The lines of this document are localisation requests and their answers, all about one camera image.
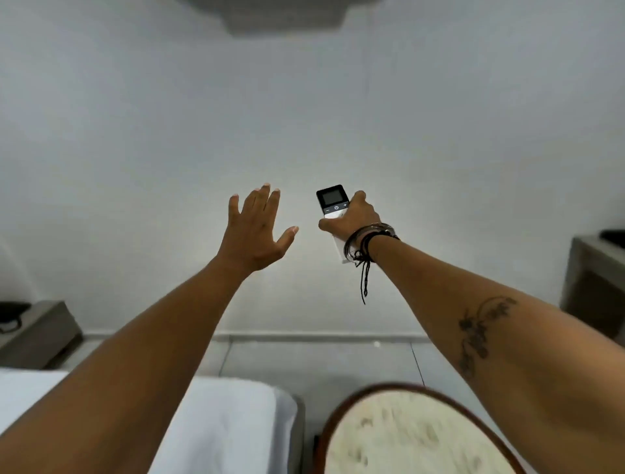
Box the person's left hand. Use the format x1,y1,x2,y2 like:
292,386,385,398
215,183,299,275

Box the person's right hand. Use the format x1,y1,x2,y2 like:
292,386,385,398
318,190,382,243

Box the white and black remote control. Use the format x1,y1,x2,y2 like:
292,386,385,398
316,185,354,265

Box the person's left forearm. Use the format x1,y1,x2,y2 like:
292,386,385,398
0,256,253,474

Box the person's right forearm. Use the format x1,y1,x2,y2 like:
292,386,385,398
364,234,625,474

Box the silver metal bangles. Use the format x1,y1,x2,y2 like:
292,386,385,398
343,223,396,262

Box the grey air conditioner unit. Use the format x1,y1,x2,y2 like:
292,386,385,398
177,0,384,38

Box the white bed mattress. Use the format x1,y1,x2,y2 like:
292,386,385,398
0,367,299,474

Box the round brown cream cushioned chair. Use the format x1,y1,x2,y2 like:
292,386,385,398
312,382,527,474

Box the grey bedside table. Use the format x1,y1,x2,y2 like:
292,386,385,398
0,300,84,370
560,234,625,348

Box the black telephone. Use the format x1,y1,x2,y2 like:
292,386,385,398
0,301,33,334

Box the black cord bracelet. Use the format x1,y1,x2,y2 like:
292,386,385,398
354,230,400,305

